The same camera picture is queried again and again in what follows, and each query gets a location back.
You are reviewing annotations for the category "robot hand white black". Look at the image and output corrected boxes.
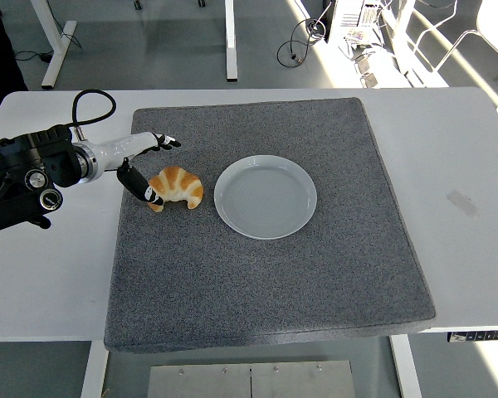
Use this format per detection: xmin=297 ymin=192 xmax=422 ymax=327
xmin=91 ymin=131 xmax=183 ymax=207

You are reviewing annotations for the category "croissant bread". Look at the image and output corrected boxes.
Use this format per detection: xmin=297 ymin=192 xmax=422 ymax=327
xmin=148 ymin=165 xmax=205 ymax=213

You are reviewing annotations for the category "round light grey plate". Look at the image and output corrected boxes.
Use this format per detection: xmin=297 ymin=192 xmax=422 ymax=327
xmin=213 ymin=154 xmax=319 ymax=240

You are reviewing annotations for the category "grey metal plate with screws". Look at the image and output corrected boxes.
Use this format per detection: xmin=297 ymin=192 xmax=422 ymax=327
xmin=146 ymin=360 xmax=356 ymax=398

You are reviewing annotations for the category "white desk leg with foot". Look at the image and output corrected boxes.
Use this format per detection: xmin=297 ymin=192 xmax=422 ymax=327
xmin=29 ymin=0 xmax=78 ymax=90

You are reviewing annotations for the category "person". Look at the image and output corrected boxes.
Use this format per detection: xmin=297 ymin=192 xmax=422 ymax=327
xmin=0 ymin=0 xmax=29 ymax=136

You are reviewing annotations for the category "white desk leg narrow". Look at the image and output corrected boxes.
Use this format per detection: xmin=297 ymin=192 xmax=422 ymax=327
xmin=223 ymin=0 xmax=240 ymax=81

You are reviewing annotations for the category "grey felt mat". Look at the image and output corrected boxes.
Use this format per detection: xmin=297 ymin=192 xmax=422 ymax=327
xmin=103 ymin=97 xmax=437 ymax=354

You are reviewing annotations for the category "white table leg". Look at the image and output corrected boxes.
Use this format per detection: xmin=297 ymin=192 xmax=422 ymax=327
xmin=389 ymin=333 xmax=423 ymax=398
xmin=80 ymin=340 xmax=110 ymax=398

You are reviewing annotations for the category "computer tower case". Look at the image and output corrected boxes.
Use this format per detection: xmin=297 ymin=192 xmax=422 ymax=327
xmin=325 ymin=0 xmax=386 ymax=45

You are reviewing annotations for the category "clear tape patch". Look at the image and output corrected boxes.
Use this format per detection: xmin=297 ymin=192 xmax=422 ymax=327
xmin=446 ymin=189 xmax=481 ymax=220

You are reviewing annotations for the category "table height control panel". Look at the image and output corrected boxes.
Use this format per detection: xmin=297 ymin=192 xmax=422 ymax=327
xmin=447 ymin=329 xmax=498 ymax=343

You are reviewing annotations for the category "thin black floor cable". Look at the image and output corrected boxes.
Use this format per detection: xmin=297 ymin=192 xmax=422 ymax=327
xmin=13 ymin=31 xmax=84 ymax=64

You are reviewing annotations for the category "black floor cable with plug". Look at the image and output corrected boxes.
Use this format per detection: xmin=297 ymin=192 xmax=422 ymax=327
xmin=276 ymin=17 xmax=330 ymax=67

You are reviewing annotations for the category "white wire frame chair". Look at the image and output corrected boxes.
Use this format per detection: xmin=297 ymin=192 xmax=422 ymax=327
xmin=406 ymin=0 xmax=498 ymax=114

